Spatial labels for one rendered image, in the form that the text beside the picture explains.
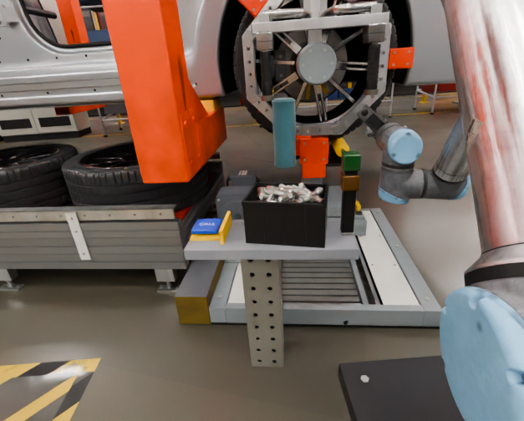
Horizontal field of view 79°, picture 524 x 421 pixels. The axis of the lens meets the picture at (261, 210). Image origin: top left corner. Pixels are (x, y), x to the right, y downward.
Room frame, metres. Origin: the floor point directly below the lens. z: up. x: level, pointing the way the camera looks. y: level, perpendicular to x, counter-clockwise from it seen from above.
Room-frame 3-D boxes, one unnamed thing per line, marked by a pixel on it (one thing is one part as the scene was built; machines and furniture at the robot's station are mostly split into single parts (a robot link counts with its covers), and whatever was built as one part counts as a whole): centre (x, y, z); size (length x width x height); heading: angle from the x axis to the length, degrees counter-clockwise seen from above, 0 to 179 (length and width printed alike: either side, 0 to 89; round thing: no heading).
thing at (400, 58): (1.31, -0.56, 0.85); 0.09 x 0.08 x 0.07; 83
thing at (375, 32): (1.12, -0.39, 0.93); 0.09 x 0.05 x 0.05; 173
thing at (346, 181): (0.72, -0.22, 0.59); 0.04 x 0.04 x 0.04; 83
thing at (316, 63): (1.27, -0.23, 0.85); 0.21 x 0.14 x 0.14; 173
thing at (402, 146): (0.91, -0.42, 0.62); 0.12 x 0.09 x 0.10; 174
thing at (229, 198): (1.33, 0.07, 0.26); 0.42 x 0.18 x 0.35; 173
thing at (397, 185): (0.90, -0.42, 0.51); 0.12 x 0.09 x 0.12; 79
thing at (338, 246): (0.74, -0.02, 0.44); 0.43 x 0.17 x 0.03; 83
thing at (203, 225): (0.76, 0.15, 0.47); 0.07 x 0.07 x 0.02; 83
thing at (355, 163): (0.72, -0.22, 0.64); 0.04 x 0.04 x 0.04; 83
